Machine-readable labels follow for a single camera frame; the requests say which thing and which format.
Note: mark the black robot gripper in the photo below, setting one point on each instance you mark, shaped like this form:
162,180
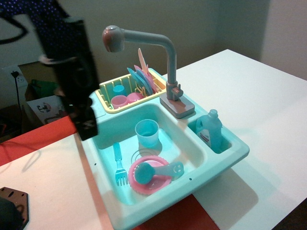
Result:
77,79

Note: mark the grey toy faucet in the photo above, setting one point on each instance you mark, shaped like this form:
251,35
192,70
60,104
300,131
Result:
173,100

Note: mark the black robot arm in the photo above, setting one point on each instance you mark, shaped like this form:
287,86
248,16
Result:
66,49

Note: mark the cardboard box with bags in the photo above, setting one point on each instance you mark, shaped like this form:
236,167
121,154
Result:
42,104

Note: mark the yellow dish rack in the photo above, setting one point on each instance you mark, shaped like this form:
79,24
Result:
105,92

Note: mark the small blue cup in rack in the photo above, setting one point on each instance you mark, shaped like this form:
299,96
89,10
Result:
119,90

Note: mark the pink cup in rack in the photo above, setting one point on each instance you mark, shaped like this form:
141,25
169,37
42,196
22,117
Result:
119,101

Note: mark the pink bowl in rack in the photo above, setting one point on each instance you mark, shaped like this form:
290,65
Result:
133,97

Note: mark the blue plate in rack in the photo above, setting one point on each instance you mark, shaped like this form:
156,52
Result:
140,81

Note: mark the pink knife in rack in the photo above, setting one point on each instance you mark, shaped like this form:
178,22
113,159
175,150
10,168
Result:
142,61

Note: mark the pink plate in rack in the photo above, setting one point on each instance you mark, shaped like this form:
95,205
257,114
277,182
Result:
149,78

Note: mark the large blue cup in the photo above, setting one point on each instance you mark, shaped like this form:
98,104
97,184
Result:
147,132

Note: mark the red mat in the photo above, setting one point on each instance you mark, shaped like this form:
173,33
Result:
36,139

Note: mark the blue toy fork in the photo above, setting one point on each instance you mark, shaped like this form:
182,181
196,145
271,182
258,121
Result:
121,175

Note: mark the turquoise toy sink unit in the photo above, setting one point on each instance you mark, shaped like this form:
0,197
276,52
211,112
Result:
177,142

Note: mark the blue toy spoon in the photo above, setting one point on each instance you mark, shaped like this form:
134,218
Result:
145,172

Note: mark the pink toy plate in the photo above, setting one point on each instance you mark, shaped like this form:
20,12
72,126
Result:
158,181

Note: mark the blue dish soap bottle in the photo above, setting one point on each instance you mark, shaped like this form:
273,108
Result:
208,129

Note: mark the white wall outlet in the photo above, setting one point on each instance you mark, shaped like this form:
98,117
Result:
15,75

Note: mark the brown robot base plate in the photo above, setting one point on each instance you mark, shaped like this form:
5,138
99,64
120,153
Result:
14,209

